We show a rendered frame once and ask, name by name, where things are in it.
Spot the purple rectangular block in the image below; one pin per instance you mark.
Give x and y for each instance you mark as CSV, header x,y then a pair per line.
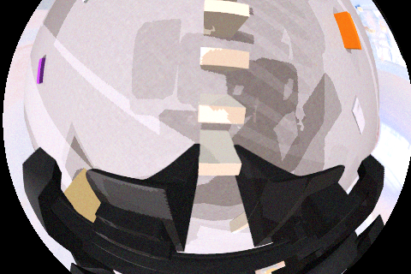
x,y
41,70

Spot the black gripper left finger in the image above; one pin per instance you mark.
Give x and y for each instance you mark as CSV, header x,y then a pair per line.
x,y
167,195

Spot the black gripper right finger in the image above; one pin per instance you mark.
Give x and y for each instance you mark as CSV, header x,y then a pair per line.
x,y
271,195

